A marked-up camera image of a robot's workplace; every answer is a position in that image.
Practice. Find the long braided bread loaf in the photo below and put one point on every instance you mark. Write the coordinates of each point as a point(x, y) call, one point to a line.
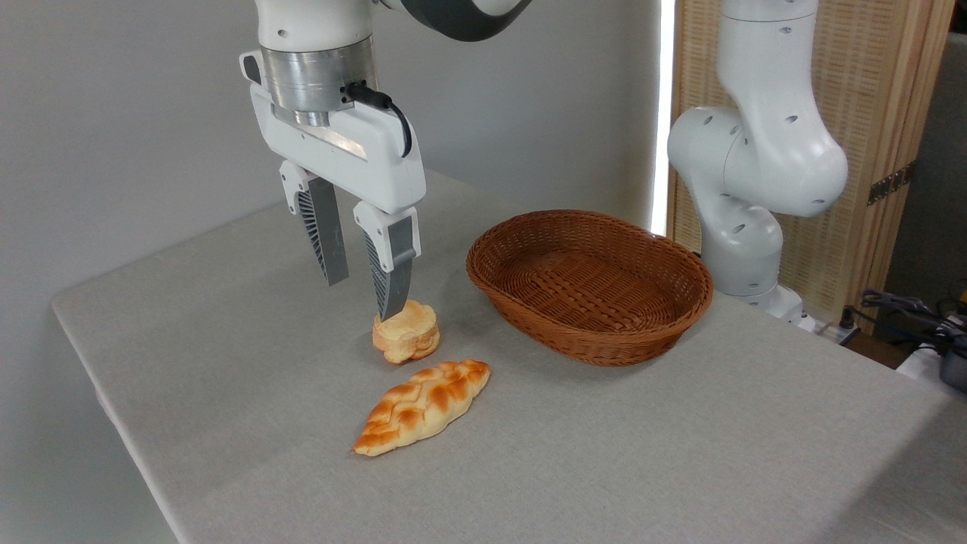
point(423, 404)

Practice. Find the small round bread roll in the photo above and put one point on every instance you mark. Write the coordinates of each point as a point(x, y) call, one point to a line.
point(408, 336)

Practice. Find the dark metal screen hinge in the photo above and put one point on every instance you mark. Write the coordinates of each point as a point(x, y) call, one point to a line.
point(890, 184)

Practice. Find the grey box device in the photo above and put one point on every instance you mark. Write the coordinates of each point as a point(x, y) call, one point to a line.
point(956, 372)

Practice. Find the wooden woven folding screen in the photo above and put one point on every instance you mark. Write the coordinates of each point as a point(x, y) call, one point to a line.
point(869, 91)

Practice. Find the white power strip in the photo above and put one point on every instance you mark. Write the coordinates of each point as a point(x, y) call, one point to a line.
point(831, 331)

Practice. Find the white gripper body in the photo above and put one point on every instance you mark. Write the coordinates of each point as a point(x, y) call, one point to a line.
point(378, 162)

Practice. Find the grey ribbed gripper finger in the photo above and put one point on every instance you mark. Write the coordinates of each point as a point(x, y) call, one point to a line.
point(326, 234)
point(393, 261)

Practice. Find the brown oval wicker basket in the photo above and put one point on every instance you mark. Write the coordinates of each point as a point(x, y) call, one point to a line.
point(597, 291)

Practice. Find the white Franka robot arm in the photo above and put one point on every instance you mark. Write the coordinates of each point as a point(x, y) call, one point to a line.
point(763, 159)

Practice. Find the grey fabric tablecloth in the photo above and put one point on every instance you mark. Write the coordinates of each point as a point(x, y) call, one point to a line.
point(604, 453)

